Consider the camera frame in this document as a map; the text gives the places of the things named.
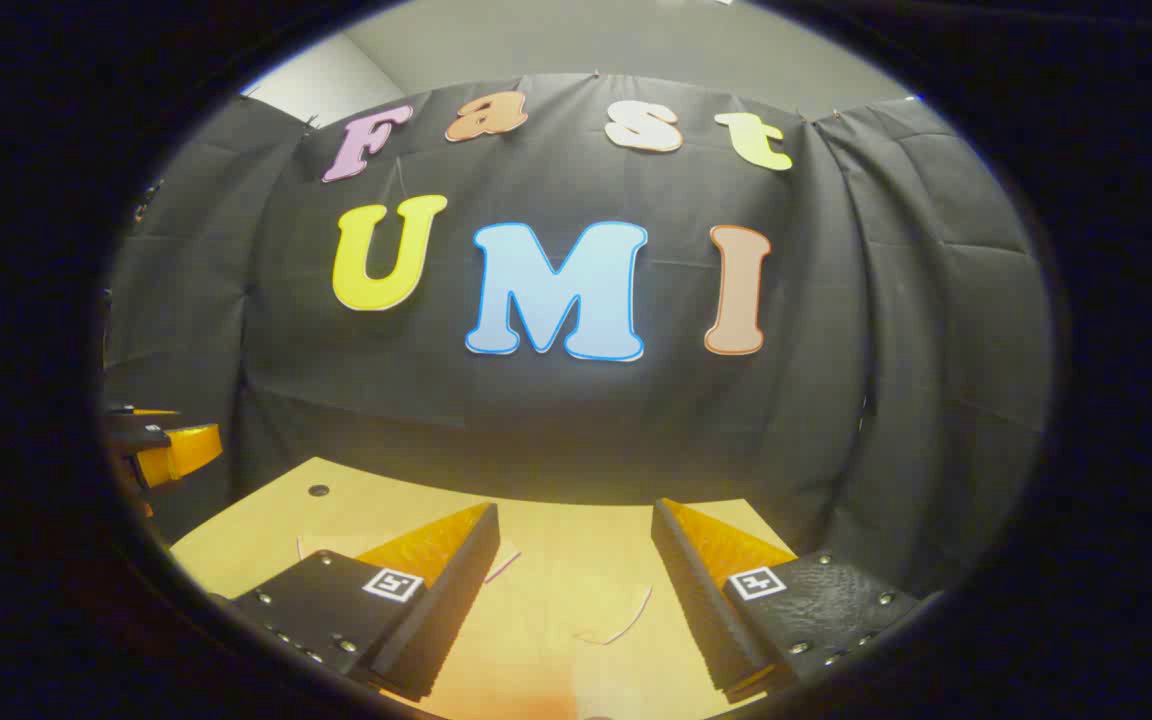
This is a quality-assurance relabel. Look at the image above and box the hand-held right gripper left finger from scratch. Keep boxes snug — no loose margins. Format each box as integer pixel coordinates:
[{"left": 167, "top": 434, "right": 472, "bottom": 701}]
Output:
[{"left": 224, "top": 502, "right": 501, "bottom": 703}]

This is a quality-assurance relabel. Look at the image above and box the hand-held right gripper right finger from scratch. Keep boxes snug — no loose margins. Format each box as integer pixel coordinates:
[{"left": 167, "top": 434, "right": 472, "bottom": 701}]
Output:
[{"left": 650, "top": 497, "right": 942, "bottom": 704}]

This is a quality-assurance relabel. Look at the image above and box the orange T-shirt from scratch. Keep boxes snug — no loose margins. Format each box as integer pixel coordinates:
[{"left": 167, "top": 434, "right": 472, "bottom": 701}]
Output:
[{"left": 296, "top": 535, "right": 659, "bottom": 720}]

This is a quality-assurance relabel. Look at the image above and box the black backdrop cloth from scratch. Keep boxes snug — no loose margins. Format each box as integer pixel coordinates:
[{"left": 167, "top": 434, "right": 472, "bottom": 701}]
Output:
[{"left": 101, "top": 72, "right": 1055, "bottom": 601}]

